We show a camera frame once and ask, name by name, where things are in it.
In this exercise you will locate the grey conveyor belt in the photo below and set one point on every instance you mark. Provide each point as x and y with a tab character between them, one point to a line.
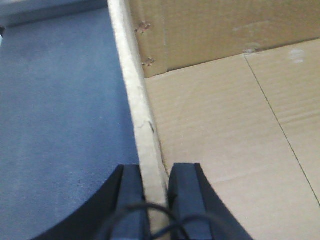
65	121

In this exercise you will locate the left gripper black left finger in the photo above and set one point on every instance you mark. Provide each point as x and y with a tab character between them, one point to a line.
123	188

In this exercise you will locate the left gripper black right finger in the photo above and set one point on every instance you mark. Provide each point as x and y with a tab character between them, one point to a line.
196	204

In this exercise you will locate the brown cardboard carton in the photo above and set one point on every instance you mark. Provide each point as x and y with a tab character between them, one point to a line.
233	85

